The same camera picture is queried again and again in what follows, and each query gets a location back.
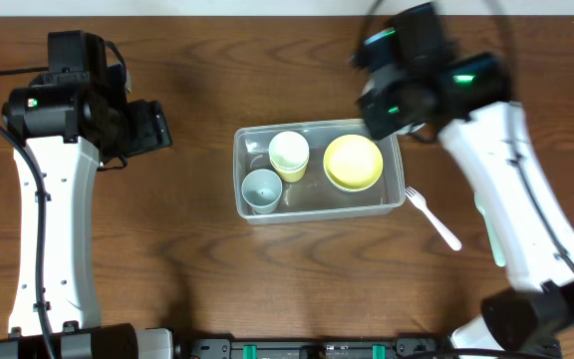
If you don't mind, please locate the yellow plastic bowl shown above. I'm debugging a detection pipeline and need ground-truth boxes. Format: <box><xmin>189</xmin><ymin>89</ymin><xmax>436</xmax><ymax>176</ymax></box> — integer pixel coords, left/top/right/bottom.
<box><xmin>323</xmin><ymin>135</ymin><xmax>384</xmax><ymax>192</ymax></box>

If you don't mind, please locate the white plastic fork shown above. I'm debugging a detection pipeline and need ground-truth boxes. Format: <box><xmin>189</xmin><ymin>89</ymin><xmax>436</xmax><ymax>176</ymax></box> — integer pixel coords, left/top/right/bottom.
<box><xmin>405</xmin><ymin>186</ymin><xmax>462</xmax><ymax>251</ymax></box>

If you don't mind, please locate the white plastic cup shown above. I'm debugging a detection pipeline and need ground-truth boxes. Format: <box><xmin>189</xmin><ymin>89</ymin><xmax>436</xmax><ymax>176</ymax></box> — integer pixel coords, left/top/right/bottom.
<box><xmin>268</xmin><ymin>131</ymin><xmax>310</xmax><ymax>171</ymax></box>

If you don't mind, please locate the yellow plastic cup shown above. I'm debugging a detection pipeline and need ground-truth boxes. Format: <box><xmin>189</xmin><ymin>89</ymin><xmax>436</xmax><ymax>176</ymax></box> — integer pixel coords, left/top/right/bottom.
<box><xmin>271</xmin><ymin>160</ymin><xmax>309</xmax><ymax>182</ymax></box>

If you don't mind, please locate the grey plastic cup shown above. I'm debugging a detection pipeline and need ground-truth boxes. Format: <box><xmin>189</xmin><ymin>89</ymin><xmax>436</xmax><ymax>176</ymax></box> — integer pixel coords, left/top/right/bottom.
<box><xmin>241</xmin><ymin>169</ymin><xmax>283</xmax><ymax>214</ymax></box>

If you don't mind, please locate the pale green plastic spoon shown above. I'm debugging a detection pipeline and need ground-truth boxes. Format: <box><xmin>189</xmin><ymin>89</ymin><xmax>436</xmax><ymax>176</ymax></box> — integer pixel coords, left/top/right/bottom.
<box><xmin>474</xmin><ymin>192</ymin><xmax>506</xmax><ymax>267</ymax></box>

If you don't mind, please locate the white plastic bowl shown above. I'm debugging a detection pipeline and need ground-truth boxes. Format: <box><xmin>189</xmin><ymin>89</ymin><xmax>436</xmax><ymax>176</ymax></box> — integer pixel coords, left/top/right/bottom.
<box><xmin>396</xmin><ymin>124</ymin><xmax>424</xmax><ymax>136</ymax></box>

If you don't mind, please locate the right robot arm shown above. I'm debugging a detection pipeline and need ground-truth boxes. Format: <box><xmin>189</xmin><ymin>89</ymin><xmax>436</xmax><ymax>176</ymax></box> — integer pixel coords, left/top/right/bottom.
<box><xmin>352</xmin><ymin>2</ymin><xmax>574</xmax><ymax>358</ymax></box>

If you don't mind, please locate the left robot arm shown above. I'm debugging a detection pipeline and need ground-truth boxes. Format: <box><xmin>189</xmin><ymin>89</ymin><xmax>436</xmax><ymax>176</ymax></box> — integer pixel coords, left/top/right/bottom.
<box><xmin>0</xmin><ymin>31</ymin><xmax>174</xmax><ymax>358</ymax></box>

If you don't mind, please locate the clear plastic container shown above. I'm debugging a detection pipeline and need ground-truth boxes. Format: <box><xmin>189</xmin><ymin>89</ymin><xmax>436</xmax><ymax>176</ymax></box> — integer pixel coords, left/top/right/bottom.
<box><xmin>233</xmin><ymin>119</ymin><xmax>406</xmax><ymax>224</ymax></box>

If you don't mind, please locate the right black cable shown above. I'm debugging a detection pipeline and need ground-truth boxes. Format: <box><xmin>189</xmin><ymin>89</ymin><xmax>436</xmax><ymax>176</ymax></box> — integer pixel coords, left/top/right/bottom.
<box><xmin>356</xmin><ymin>0</ymin><xmax>574</xmax><ymax>315</ymax></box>

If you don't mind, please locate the black cable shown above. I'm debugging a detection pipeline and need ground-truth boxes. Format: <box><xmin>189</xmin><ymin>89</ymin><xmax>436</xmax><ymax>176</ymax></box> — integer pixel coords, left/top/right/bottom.
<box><xmin>356</xmin><ymin>0</ymin><xmax>574</xmax><ymax>315</ymax></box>
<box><xmin>0</xmin><ymin>64</ymin><xmax>57</xmax><ymax>359</ymax></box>

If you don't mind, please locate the left black cable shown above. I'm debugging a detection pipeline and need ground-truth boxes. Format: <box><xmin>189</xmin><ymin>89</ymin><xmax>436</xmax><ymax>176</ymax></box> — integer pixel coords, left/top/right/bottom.
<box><xmin>0</xmin><ymin>64</ymin><xmax>57</xmax><ymax>359</ymax></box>

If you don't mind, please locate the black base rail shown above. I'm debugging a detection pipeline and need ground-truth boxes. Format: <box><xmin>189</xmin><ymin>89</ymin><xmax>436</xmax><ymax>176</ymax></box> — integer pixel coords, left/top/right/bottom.
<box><xmin>171</xmin><ymin>334</ymin><xmax>457</xmax><ymax>359</ymax></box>

